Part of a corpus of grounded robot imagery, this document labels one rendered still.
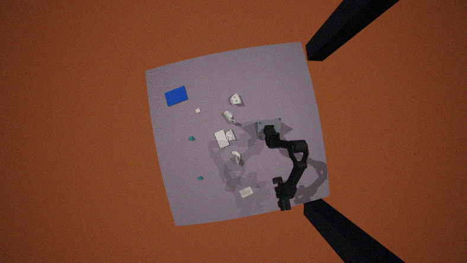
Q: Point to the blue flat plate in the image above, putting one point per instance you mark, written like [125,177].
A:
[175,96]

